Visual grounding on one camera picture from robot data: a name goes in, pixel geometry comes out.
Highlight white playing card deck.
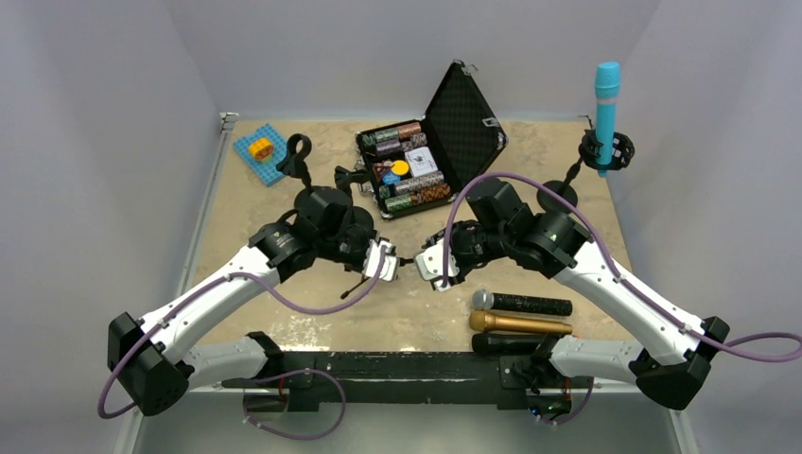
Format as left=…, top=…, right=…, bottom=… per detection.
left=405, top=147, right=439, bottom=177

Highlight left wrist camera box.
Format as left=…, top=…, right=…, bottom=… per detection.
left=361, top=238, right=399, bottom=282

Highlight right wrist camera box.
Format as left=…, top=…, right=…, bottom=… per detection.
left=413, top=239, right=460, bottom=292

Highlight silver-head black microphone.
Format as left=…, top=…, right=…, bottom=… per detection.
left=471, top=289, right=573, bottom=317

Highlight yellow dealer chip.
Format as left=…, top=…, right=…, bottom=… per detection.
left=391, top=160, right=410, bottom=177

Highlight black microphone orange end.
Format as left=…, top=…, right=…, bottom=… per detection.
left=471, top=333, right=576, bottom=358

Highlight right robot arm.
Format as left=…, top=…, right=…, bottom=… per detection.
left=420, top=173, right=729, bottom=410

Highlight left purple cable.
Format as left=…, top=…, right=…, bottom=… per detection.
left=97, top=247, right=390, bottom=420

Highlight yellow orange toy brick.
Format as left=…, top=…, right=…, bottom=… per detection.
left=248, top=137, right=274, bottom=162

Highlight red triangular token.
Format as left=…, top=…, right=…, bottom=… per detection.
left=372, top=161, right=394, bottom=182

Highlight black front mounting rail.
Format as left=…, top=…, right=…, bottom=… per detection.
left=222, top=352, right=563, bottom=410

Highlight black round-base mic stand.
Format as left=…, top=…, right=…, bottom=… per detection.
left=275, top=133, right=334, bottom=209

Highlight gold microphone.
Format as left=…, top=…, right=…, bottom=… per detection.
left=468, top=311, right=573, bottom=335

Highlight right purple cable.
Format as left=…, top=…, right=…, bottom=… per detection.
left=441, top=172, right=802, bottom=365

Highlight shock-mount round-base stand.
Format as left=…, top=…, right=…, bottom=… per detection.
left=535, top=128, right=636, bottom=218

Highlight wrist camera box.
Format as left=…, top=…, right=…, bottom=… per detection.
left=361, top=238, right=399, bottom=282
left=413, top=239, right=460, bottom=292

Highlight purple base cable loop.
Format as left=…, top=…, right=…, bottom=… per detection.
left=241, top=367, right=350, bottom=441

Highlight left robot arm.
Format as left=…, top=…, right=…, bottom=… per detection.
left=97, top=185, right=398, bottom=419

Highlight black poker chip case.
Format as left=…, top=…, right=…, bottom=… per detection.
left=356, top=60, right=509, bottom=219

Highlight blue microphone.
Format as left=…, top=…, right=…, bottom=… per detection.
left=594, top=61, right=621, bottom=178

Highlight blue building baseplate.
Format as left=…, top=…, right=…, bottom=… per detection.
left=233, top=123, right=288, bottom=187

